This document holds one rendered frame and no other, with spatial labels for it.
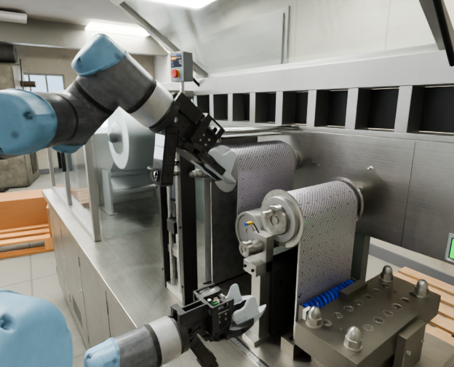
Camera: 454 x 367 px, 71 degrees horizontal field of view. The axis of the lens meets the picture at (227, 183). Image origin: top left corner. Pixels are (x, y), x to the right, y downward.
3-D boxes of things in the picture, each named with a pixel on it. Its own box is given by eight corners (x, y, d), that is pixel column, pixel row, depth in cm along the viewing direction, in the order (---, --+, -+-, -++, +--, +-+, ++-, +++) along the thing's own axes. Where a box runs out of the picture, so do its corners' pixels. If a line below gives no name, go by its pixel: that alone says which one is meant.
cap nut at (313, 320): (302, 322, 76) (303, 305, 75) (312, 316, 78) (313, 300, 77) (315, 330, 73) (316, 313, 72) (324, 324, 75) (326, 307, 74)
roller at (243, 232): (234, 245, 98) (235, 207, 95) (292, 226, 112) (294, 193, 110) (261, 259, 88) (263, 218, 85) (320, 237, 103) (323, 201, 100)
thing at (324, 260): (295, 308, 82) (298, 241, 78) (348, 279, 96) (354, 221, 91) (296, 309, 82) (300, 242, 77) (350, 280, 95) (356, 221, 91)
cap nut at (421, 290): (410, 293, 87) (412, 278, 86) (416, 288, 89) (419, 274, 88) (425, 299, 85) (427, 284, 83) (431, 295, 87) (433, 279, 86)
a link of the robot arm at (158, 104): (137, 114, 51) (120, 113, 58) (158, 132, 54) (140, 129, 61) (163, 78, 53) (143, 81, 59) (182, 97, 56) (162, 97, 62)
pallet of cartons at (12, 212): (110, 216, 452) (107, 182, 441) (118, 240, 371) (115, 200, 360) (-5, 231, 397) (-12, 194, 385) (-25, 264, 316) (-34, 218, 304)
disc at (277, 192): (260, 238, 88) (260, 186, 85) (262, 237, 88) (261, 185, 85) (303, 255, 76) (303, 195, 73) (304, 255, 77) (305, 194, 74)
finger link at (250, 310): (273, 293, 67) (235, 305, 63) (273, 317, 69) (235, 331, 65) (265, 286, 70) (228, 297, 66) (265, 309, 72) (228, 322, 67)
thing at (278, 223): (271, 238, 82) (260, 211, 84) (276, 237, 83) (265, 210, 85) (290, 230, 76) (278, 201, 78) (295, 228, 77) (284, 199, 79)
